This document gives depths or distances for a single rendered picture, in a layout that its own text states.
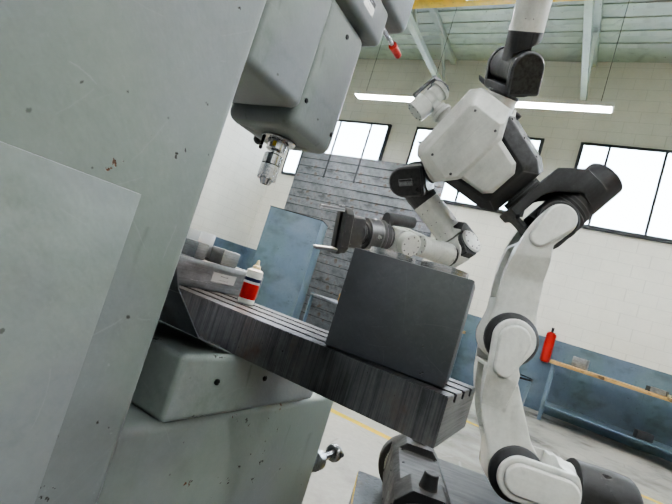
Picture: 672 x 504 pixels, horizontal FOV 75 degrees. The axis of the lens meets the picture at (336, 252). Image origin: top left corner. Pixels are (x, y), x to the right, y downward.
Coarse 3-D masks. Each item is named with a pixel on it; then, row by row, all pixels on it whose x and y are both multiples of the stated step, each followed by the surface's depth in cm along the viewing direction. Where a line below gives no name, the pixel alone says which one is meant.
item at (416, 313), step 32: (352, 256) 81; (384, 256) 79; (352, 288) 80; (384, 288) 78; (416, 288) 76; (448, 288) 75; (352, 320) 79; (384, 320) 77; (416, 320) 75; (448, 320) 74; (352, 352) 78; (384, 352) 76; (416, 352) 75; (448, 352) 73
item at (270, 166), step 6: (264, 156) 106; (270, 156) 105; (264, 162) 105; (270, 162) 105; (276, 162) 105; (264, 168) 105; (270, 168) 105; (276, 168) 106; (258, 174) 106; (264, 174) 105; (270, 174) 105; (276, 174) 106
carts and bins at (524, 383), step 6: (312, 294) 487; (330, 300) 447; (336, 300) 495; (306, 312) 490; (306, 318) 490; (522, 378) 494; (528, 378) 521; (522, 384) 495; (528, 384) 499; (522, 390) 496; (528, 390) 504; (522, 396) 497
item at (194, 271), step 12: (192, 240) 105; (192, 252) 104; (204, 252) 106; (180, 264) 101; (192, 264) 104; (204, 264) 107; (216, 264) 110; (180, 276) 102; (192, 276) 105; (204, 276) 108; (216, 276) 111; (228, 276) 115; (240, 276) 119; (204, 288) 109; (216, 288) 112; (228, 288) 115; (240, 288) 120
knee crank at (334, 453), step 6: (330, 444) 145; (336, 444) 144; (318, 450) 134; (330, 450) 142; (336, 450) 143; (318, 456) 132; (324, 456) 134; (330, 456) 140; (336, 456) 143; (342, 456) 149; (318, 462) 132; (324, 462) 133; (318, 468) 132
